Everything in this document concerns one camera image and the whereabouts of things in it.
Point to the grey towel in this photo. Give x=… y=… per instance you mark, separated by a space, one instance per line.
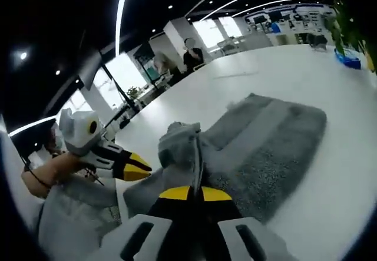
x=265 y=155

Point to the person's left hand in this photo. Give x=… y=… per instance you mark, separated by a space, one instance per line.
x=70 y=165

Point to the black equipment stand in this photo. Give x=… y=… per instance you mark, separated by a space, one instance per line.
x=123 y=93

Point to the small potted plant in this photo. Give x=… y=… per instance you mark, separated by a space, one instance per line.
x=134 y=91

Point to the person's grey clothing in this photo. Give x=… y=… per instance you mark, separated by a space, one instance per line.
x=73 y=219

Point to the teal board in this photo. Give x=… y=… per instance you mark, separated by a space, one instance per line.
x=153 y=72

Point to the blue box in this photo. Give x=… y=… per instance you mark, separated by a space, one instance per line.
x=349 y=62

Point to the grey chair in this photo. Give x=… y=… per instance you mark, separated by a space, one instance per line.
x=318 y=41

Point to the green plant in grey pot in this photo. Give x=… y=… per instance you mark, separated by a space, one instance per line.
x=350 y=28

